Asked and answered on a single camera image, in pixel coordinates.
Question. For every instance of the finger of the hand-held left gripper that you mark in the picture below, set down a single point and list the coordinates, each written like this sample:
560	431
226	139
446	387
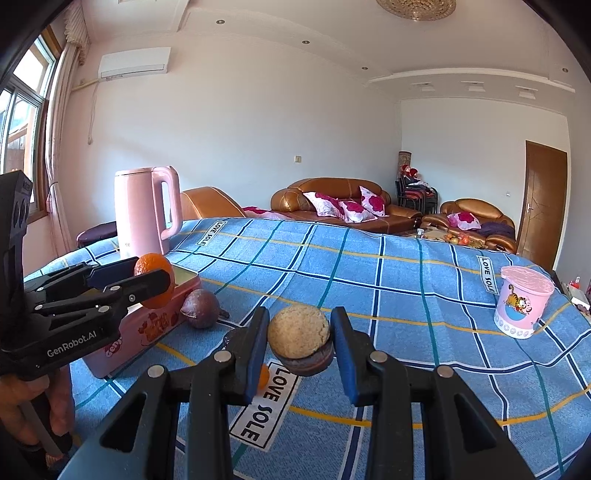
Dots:
111	274
143	284

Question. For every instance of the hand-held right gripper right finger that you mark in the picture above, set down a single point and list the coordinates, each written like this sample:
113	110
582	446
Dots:
344	364

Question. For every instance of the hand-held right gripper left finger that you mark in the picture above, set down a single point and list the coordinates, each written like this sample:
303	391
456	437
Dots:
256	369

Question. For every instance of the orange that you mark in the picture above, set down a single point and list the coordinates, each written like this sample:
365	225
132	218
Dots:
154	265

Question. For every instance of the pink tin box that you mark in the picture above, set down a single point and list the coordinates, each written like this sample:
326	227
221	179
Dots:
147	332

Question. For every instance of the cut dark purple fruit half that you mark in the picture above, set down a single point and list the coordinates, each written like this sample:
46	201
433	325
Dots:
298	330

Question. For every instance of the person's left hand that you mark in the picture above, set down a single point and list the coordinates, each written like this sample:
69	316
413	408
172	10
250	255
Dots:
62	406

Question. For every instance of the small orange kumquat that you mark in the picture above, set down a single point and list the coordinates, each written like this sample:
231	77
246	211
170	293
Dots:
263	376

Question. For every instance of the dark purple round stool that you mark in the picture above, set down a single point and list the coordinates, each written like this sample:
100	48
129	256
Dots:
97	230

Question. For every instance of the dark purple passion fruit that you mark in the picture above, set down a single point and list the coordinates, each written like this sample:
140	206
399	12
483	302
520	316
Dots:
201	309

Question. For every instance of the pink electric kettle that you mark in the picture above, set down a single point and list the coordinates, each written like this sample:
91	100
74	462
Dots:
138	212

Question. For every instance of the blue checked tablecloth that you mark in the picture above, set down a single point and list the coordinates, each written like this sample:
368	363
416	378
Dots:
392	300

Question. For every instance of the tan leather armchair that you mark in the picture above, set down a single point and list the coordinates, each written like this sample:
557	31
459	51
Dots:
210	203

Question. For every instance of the pink flowered cloth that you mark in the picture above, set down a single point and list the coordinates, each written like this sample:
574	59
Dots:
261	211

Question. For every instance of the pale pink curtain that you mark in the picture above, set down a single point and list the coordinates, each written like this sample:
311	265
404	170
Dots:
62	138

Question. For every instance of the white magenta flowered cushion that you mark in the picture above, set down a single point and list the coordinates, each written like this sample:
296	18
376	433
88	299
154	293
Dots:
373	201
323	203
461	219
353	210

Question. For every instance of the cluttered coffee table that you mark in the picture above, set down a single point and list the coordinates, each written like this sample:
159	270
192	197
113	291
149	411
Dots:
448	237

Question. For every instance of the air conditioner pipe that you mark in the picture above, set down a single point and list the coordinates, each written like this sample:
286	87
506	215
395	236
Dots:
92	110

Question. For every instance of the brown leather sofa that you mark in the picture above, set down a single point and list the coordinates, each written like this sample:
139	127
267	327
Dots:
323	187

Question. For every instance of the window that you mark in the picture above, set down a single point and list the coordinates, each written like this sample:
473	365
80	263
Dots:
23	115

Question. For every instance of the stacked black red chairs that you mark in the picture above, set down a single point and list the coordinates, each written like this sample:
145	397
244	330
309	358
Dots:
415	194

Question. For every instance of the pink cartoon cup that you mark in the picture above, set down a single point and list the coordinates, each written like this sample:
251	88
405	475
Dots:
521	300

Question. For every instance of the brown leather armchair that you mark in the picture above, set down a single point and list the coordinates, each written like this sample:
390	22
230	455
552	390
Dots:
471	205

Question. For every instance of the red flower decoration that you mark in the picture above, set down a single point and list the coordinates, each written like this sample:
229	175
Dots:
410	170

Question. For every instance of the purple blanket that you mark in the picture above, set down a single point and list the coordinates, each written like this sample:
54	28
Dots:
498	228

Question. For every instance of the tall brown floor vase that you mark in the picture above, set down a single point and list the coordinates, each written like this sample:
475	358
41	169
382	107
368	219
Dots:
405	159

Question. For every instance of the brown wooden door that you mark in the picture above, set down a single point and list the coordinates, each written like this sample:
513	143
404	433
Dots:
542	203

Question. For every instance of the golden ceiling lamp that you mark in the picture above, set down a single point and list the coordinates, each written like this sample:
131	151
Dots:
415	8

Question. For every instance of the white wall air conditioner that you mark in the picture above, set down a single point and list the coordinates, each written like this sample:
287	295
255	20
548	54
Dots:
134	64

